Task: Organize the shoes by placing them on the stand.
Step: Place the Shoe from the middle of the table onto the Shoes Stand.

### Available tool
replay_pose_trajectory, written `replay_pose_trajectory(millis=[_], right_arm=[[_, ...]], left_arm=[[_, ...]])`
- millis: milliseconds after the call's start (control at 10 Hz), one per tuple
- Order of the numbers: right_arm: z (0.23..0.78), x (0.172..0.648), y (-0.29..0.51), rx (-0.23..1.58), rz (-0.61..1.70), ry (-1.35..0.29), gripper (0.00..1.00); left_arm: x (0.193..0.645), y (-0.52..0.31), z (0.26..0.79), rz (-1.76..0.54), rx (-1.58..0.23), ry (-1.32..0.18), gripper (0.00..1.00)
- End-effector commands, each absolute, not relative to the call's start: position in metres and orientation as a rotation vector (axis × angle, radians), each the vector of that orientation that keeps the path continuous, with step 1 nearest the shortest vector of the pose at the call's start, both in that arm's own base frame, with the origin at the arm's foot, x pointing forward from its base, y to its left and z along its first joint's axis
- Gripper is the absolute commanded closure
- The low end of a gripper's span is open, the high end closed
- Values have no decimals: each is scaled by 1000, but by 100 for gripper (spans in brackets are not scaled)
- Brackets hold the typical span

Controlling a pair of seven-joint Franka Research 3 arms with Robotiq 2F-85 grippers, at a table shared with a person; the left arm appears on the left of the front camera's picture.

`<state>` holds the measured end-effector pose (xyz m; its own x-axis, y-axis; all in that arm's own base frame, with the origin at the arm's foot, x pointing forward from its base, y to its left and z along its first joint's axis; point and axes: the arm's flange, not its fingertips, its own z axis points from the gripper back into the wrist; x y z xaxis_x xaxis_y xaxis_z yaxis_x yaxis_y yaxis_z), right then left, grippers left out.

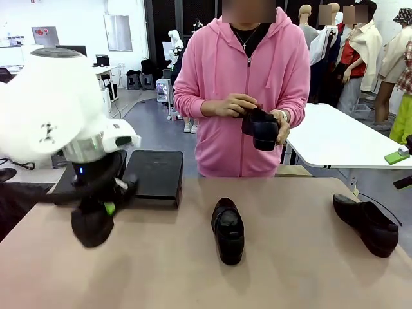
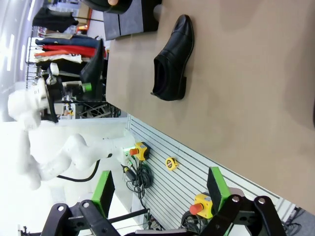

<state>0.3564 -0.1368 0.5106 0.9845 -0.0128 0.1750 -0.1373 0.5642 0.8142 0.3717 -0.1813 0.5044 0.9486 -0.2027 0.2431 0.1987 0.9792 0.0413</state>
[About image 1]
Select thin black cable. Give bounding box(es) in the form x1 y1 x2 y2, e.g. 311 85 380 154
356 192 404 227

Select black pointed dress shoe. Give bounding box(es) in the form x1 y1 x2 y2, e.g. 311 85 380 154
332 192 400 258

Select person in pink hoodie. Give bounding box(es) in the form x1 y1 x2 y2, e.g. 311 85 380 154
173 0 312 178

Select mannequin cream jacket red top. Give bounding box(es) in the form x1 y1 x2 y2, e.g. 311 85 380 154
334 0 384 110

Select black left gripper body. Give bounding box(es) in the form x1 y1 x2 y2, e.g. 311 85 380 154
71 154 128 210

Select lit computer tower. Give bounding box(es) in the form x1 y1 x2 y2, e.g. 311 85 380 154
156 79 171 104

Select black loafer with metal buckle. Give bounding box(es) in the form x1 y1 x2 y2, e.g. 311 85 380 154
211 197 245 266

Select white office desk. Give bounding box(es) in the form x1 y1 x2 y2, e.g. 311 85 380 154
91 65 118 78

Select white humanoid mannequin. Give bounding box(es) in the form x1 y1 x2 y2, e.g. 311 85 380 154
162 28 185 70

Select white wall panel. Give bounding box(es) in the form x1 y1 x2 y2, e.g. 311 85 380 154
103 14 133 52

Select mannequin plaid shirt green pants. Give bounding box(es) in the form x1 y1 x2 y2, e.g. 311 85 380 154
389 41 412 145

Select grey wall box red sign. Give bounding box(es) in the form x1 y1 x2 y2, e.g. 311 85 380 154
31 26 61 46

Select mannequin in white navy jacket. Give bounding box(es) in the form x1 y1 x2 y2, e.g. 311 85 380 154
310 3 342 104

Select person's left forearm pink sleeve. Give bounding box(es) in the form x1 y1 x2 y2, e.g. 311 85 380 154
278 93 308 125

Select black chunky heel loafer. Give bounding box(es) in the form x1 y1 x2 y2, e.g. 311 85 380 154
241 108 280 151

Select white table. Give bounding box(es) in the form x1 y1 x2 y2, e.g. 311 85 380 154
285 102 412 170

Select white air purifier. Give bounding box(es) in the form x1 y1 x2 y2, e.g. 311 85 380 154
99 87 113 113

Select person's right forearm pink sleeve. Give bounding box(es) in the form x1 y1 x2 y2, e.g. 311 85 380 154
173 93 226 118

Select mannequin beige jacket bucket hat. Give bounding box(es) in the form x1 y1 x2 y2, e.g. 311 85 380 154
375 8 412 129

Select silver cross necklace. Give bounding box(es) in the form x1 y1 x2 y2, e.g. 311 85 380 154
233 24 260 50

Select person's left hand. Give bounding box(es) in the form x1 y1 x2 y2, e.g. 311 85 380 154
268 109 292 145

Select mannequin in grey shirt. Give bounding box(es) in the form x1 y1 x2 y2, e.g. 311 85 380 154
297 3 320 65

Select person's right hand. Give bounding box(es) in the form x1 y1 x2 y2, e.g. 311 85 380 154
218 93 259 118

